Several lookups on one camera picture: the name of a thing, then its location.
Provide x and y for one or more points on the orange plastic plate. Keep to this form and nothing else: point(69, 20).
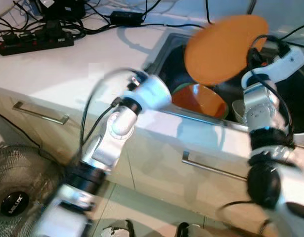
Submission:
point(221, 49)

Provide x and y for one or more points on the orange plastic bowl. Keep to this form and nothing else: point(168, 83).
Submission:
point(198, 101)

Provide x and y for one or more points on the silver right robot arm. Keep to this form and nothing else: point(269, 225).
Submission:
point(258, 106)

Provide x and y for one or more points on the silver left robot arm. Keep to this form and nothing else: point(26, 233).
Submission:
point(114, 128)

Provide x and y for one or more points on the dark metal faucet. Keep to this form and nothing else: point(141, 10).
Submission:
point(251, 6)

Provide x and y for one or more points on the white ribbed bowl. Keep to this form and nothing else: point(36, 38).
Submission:
point(238, 111)

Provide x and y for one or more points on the stainless steel sink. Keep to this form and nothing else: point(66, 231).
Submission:
point(300, 98)

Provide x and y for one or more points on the black power adapter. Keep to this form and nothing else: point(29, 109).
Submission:
point(126, 18)

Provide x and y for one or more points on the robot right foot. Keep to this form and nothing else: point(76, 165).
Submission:
point(189, 231)

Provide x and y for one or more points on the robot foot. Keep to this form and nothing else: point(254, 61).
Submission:
point(189, 231)
point(117, 230)

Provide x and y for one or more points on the black electronics box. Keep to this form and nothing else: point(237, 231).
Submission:
point(63, 7)

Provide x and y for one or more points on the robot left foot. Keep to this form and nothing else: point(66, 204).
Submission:
point(117, 230)

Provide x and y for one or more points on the black power strip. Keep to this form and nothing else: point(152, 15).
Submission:
point(35, 43)

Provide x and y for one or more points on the black floor fan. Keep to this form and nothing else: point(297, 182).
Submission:
point(18, 168)

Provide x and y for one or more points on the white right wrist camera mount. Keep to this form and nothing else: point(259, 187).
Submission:
point(285, 61)

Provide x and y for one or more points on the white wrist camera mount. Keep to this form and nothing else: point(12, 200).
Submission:
point(285, 61)
point(154, 92)

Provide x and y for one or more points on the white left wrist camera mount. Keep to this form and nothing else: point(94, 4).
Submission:
point(154, 92)

